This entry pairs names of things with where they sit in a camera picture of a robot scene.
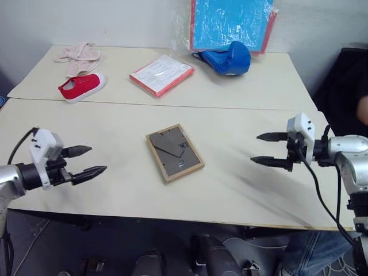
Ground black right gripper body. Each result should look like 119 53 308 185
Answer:
286 132 306 173

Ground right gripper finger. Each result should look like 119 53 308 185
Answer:
256 132 289 143
250 155 289 171

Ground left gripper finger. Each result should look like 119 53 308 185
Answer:
70 165 108 186
63 145 93 159

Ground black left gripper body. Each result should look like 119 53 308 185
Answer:
45 157 73 188

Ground red canvas shoe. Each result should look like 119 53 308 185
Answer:
57 73 106 105

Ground person's black shirt torso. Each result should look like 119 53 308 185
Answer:
312 43 368 139

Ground blue boxing glove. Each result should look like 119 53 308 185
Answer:
193 40 252 77

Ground pink crumpled garment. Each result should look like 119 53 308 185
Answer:
53 41 102 79

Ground person's blue jeans leg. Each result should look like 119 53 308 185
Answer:
282 229 361 276

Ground small dark rounded shape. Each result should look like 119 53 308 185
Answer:
133 248 165 276

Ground metal buckle clip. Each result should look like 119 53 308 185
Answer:
242 259 262 276

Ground large dark rounded shape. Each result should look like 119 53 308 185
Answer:
190 233 243 276

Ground red-edged paper pack in plastic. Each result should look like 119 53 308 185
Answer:
129 54 195 99

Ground blue and red boards in plastic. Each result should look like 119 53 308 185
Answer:
168 0 280 56

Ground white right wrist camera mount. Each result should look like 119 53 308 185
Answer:
286 112 316 165

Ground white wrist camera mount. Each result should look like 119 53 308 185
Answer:
286 112 316 165
28 128 64 191

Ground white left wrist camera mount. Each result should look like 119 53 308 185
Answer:
28 128 64 191

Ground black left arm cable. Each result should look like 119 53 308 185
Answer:
7 126 40 166

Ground wooden picture frame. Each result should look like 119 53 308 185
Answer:
145 123 206 185

